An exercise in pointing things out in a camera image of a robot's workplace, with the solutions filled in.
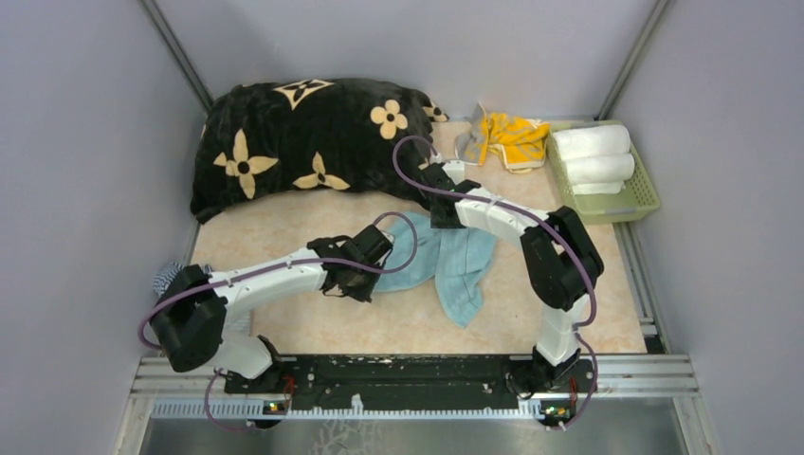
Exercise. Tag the yellow grey towel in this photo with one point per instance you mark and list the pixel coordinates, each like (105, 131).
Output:
(519, 143)

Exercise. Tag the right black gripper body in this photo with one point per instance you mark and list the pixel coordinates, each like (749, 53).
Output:
(435, 223)

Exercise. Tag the black pillow with tan flowers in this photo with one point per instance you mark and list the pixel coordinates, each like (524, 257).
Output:
(347, 134)

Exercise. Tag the white toothed cable strip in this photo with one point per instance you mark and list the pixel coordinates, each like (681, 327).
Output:
(254, 407)

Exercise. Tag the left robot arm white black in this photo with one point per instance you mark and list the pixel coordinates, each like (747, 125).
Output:
(196, 311)

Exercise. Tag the top white rolled towel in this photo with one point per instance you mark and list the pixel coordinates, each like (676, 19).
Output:
(603, 140)

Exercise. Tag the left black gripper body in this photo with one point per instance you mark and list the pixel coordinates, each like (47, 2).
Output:
(361, 286)

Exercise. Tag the middle white rolled towel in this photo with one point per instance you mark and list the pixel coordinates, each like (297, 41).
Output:
(599, 169)

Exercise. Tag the light blue towel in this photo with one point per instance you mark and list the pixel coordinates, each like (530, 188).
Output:
(455, 259)

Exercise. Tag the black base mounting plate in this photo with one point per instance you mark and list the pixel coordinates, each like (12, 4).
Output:
(414, 383)

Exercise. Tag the bottom white rolled towel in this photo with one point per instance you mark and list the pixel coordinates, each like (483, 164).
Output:
(598, 188)

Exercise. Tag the white rolled towel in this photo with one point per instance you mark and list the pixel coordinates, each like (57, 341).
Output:
(599, 169)
(603, 140)
(598, 188)

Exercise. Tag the aluminium frame rail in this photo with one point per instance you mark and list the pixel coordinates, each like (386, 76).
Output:
(622, 375)

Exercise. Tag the blue white striped towel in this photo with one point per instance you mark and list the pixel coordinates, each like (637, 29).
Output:
(165, 277)

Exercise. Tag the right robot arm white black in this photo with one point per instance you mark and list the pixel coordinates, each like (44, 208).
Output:
(562, 263)

